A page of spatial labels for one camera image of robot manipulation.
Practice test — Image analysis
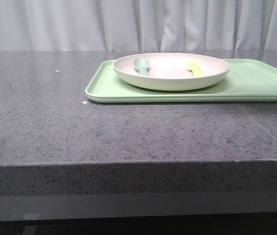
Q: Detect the beige round plate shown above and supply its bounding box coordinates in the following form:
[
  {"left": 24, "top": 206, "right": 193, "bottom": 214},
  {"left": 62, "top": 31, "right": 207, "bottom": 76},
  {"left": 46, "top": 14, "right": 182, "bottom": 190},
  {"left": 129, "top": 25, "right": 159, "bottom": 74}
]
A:
[{"left": 113, "top": 52, "right": 231, "bottom": 91}]

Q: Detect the yellow plastic fork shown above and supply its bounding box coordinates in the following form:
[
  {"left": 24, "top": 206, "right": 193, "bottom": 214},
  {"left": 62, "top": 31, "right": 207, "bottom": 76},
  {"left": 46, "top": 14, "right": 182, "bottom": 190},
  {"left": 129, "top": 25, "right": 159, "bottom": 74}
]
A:
[{"left": 186, "top": 60, "right": 205, "bottom": 77}]

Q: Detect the teal green spoon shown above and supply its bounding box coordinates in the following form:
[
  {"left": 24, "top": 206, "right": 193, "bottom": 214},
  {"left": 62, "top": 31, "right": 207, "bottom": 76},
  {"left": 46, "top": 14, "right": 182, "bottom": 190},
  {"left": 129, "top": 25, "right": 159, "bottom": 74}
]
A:
[{"left": 133, "top": 58, "right": 150, "bottom": 76}]

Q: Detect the light green plastic tray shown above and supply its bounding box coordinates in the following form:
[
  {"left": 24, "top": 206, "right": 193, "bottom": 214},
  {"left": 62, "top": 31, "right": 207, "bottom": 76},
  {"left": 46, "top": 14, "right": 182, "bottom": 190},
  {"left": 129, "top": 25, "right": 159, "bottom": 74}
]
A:
[{"left": 85, "top": 59, "right": 277, "bottom": 103}]

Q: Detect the grey pleated curtain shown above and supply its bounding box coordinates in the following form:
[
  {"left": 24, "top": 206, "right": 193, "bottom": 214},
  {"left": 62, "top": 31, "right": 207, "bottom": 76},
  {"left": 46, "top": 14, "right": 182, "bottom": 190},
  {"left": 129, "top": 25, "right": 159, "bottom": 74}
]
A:
[{"left": 0, "top": 0, "right": 277, "bottom": 51}]

